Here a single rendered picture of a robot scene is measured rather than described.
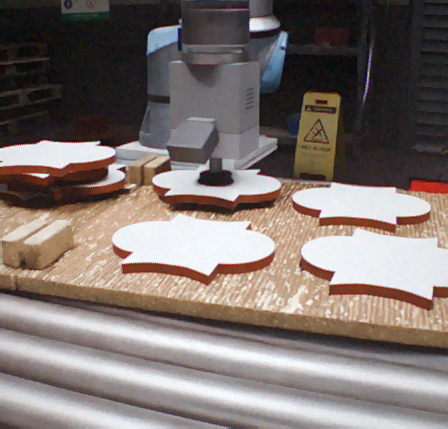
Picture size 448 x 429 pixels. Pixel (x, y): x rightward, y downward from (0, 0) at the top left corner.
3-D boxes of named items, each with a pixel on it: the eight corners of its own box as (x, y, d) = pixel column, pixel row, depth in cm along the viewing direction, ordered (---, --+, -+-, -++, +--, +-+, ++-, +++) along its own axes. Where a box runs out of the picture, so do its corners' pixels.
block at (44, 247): (59, 244, 56) (56, 218, 55) (76, 247, 55) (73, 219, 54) (23, 270, 50) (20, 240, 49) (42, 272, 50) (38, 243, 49)
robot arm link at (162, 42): (154, 89, 121) (154, 22, 117) (218, 91, 119) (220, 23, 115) (139, 95, 109) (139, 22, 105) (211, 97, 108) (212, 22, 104)
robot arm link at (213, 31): (234, 9, 58) (163, 9, 61) (234, 54, 60) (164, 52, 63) (259, 9, 65) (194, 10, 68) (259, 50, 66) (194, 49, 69)
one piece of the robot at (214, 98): (139, 29, 58) (144, 184, 63) (220, 30, 55) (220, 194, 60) (191, 26, 69) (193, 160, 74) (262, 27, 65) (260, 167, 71)
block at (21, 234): (37, 243, 56) (34, 216, 55) (54, 245, 56) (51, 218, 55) (0, 267, 51) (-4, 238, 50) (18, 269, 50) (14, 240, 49)
